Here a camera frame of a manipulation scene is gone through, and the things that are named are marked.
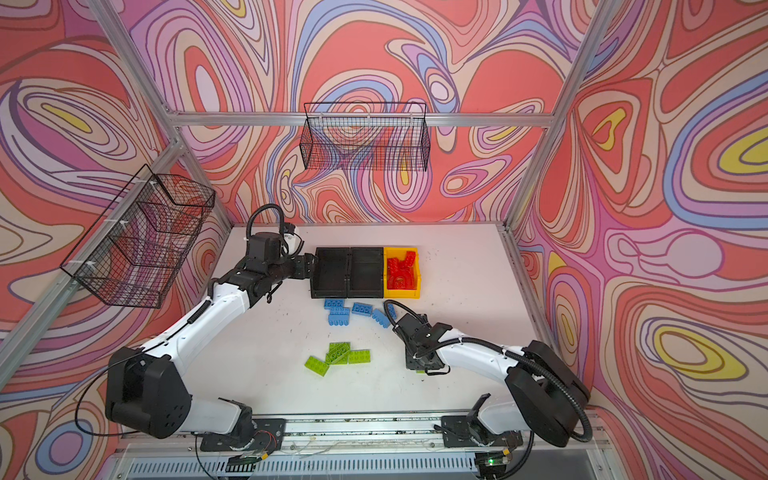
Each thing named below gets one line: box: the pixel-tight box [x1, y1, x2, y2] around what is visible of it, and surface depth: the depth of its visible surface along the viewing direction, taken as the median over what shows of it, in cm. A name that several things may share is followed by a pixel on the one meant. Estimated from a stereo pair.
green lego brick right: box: [349, 349, 371, 364], surface depth 87 cm
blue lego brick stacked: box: [328, 307, 351, 327], surface depth 95 cm
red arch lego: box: [387, 251, 417, 290], surface depth 103 cm
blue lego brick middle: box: [351, 302, 373, 317], surface depth 97 cm
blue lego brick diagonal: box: [371, 308, 390, 328], surface depth 94 cm
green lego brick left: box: [304, 356, 330, 377], surface depth 85 cm
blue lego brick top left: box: [324, 299, 345, 309], surface depth 98 cm
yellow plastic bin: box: [383, 247, 422, 299], surface depth 98 cm
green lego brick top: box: [325, 342, 351, 365], surface depth 86 cm
